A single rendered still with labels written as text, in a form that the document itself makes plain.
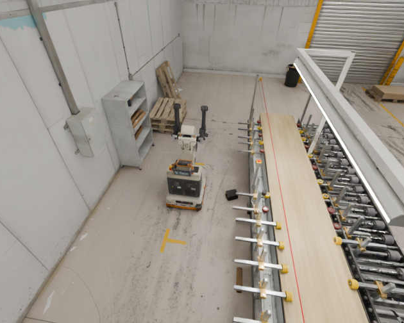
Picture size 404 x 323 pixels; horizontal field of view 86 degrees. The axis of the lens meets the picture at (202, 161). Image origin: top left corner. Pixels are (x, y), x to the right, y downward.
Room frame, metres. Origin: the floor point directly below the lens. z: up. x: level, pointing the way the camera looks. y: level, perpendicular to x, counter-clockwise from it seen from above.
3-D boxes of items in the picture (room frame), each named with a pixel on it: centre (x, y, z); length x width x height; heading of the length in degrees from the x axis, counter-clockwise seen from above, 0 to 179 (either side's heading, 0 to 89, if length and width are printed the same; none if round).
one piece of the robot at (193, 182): (2.58, 0.27, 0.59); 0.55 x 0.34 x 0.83; 82
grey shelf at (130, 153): (3.84, 1.44, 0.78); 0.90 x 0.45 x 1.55; 173
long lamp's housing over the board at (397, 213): (1.75, -1.05, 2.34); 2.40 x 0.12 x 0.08; 173
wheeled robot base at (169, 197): (2.67, 0.26, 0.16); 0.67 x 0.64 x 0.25; 172
